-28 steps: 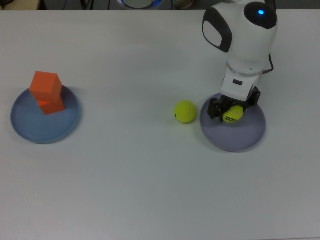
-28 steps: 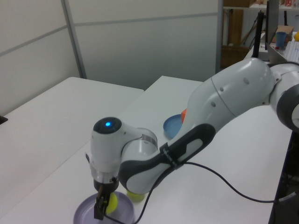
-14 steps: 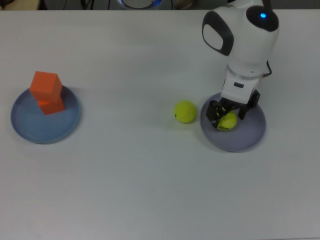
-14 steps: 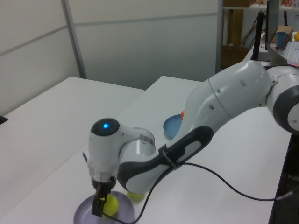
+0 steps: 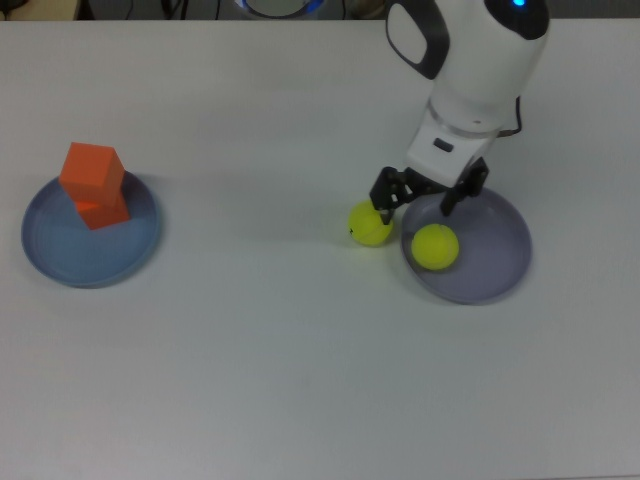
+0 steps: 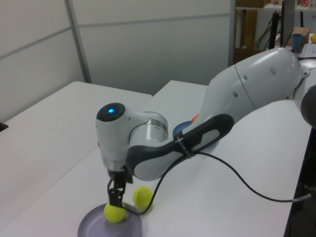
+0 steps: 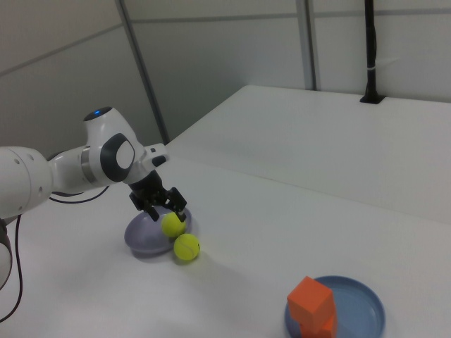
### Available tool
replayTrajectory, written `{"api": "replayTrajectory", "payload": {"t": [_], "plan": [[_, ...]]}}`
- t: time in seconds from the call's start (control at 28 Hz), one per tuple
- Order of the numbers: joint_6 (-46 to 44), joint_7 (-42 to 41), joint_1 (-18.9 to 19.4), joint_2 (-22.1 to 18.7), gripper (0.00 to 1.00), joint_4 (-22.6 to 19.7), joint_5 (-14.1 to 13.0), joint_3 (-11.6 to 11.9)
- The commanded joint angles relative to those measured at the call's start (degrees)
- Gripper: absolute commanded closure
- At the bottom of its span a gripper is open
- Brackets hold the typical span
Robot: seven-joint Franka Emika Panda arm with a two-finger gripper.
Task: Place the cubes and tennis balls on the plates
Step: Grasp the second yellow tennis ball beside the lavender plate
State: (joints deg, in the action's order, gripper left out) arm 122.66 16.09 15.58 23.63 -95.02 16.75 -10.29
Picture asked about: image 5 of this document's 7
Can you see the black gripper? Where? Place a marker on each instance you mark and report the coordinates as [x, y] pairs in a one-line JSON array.
[[425, 186]]

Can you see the plain yellow tennis ball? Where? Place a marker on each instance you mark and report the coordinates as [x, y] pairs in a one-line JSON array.
[[435, 247]]

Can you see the yellow tennis ball HEAD print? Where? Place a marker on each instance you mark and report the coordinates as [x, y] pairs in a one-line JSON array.
[[367, 230]]

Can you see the orange cube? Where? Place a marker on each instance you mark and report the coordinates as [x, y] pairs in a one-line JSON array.
[[102, 215], [90, 170]]

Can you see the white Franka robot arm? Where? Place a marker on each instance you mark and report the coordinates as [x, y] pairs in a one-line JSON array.
[[480, 65]]

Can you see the purple plate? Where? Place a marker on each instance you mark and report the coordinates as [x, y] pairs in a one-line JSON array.
[[490, 270]]

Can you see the blue plate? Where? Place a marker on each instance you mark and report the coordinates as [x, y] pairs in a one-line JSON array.
[[85, 255]]

